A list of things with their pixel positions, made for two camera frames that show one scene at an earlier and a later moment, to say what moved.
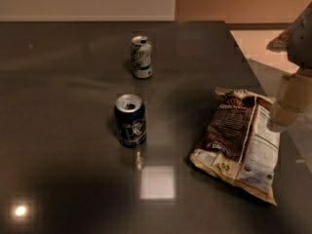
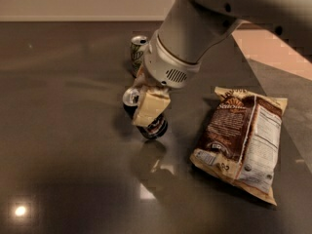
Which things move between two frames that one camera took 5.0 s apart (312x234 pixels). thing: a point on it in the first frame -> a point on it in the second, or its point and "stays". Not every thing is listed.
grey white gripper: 301,44 -> 163,65
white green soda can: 141,57 stays
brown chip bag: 238,145 stays
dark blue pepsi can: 130,111 -> 156,130
